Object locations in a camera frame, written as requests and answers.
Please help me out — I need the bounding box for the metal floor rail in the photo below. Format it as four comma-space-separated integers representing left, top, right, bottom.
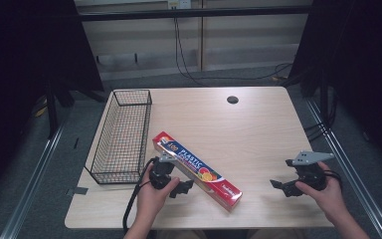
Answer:
303, 96, 382, 239
0, 122, 66, 239

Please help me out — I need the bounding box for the black horizontal bar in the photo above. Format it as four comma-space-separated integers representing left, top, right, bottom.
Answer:
74, 5, 312, 23

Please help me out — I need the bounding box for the person's left hand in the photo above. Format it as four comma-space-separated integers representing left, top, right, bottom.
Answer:
135, 163, 182, 224

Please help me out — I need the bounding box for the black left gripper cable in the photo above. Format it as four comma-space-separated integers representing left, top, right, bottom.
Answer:
121, 156, 157, 234

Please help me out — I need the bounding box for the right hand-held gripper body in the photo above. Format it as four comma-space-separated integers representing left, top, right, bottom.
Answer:
285, 150, 336, 192

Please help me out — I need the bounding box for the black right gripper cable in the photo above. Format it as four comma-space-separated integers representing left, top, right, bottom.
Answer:
323, 169, 343, 188

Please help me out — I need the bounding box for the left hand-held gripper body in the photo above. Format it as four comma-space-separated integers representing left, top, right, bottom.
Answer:
149, 150, 180, 191

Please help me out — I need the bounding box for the red blue plastic wrap box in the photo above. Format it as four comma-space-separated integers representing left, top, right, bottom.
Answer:
151, 130, 244, 213

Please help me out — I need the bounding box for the black wire basket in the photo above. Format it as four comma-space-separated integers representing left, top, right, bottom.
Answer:
84, 89, 153, 185

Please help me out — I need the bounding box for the black curtain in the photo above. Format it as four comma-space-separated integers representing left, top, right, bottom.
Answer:
0, 0, 105, 203
286, 0, 382, 173

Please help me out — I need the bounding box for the white wall outlet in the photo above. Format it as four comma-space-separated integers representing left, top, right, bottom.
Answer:
167, 0, 193, 10

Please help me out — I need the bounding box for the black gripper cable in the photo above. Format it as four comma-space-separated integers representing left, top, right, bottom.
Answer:
323, 169, 343, 188
121, 156, 157, 234

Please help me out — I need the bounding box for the person's right hand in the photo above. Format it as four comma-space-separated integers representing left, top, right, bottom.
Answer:
294, 161, 344, 227

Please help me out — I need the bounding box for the black wall cable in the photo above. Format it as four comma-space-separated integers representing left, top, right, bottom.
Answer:
173, 17, 294, 88

